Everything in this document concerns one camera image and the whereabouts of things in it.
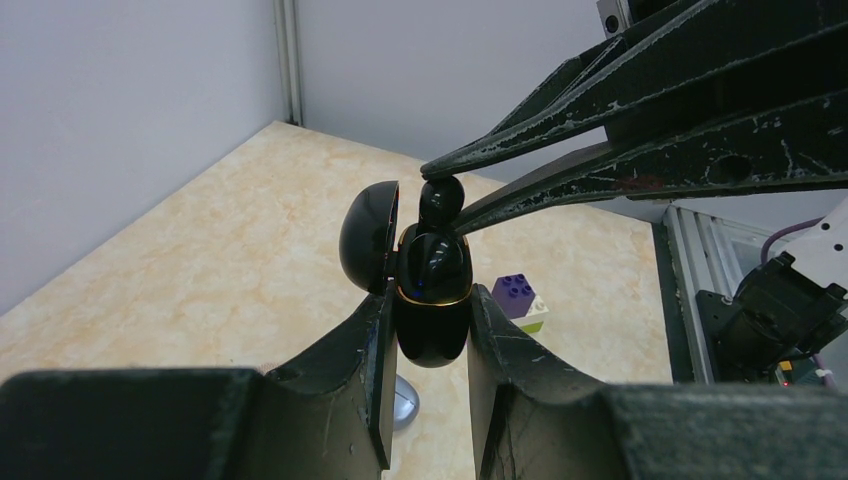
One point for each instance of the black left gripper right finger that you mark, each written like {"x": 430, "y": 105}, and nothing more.
{"x": 534, "y": 416}

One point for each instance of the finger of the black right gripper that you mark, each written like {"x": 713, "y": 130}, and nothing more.
{"x": 703, "y": 40}
{"x": 801, "y": 146}

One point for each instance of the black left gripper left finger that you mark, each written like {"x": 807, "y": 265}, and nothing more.
{"x": 324, "y": 414}

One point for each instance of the grey-blue oval case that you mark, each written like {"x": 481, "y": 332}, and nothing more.
{"x": 406, "y": 404}

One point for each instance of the black earbud charging case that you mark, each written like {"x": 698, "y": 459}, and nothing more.
{"x": 373, "y": 256}

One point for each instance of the black earbud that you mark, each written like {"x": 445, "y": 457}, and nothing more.
{"x": 433, "y": 269}
{"x": 441, "y": 201}

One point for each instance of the purple and green toy blocks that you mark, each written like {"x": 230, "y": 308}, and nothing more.
{"x": 520, "y": 303}

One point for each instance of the aluminium frame rail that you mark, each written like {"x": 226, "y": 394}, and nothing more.
{"x": 699, "y": 252}

